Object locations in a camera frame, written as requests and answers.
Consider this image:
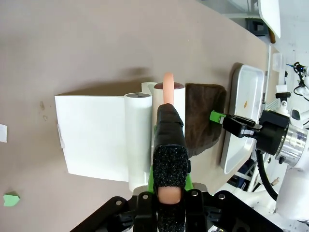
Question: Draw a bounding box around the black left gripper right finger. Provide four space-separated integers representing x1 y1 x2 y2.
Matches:
184 174 284 232

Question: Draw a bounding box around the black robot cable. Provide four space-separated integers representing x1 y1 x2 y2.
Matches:
255 149 279 202

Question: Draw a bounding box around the white rectangular tray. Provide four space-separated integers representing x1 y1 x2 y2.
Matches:
220 64 265 174

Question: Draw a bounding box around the white chair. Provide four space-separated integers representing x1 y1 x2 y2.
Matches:
257 0 282 44

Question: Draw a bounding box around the white paper scrap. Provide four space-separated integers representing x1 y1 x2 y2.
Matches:
0 124 8 143

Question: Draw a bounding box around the small white background robot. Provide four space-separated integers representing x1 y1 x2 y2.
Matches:
286 61 309 102

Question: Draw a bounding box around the brown cloth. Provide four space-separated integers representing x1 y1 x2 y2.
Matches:
184 83 227 157

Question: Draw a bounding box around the pink-handled white lint roller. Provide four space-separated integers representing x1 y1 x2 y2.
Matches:
150 72 189 232

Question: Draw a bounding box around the black box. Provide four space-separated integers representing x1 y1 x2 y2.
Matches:
246 18 269 37

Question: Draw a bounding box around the clear plastic container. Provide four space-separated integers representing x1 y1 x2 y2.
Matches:
272 53 283 73

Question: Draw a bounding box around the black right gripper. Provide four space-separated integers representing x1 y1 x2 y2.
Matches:
209 110 290 156

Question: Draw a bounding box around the white lint roller cover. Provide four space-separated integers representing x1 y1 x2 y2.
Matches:
55 82 157 193

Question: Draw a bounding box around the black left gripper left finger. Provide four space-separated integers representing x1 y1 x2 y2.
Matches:
70 166 159 232

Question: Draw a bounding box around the green paper scrap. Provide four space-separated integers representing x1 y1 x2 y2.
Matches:
3 191 21 207

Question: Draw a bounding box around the aluminium frame profile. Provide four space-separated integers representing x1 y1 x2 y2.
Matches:
261 98 282 110

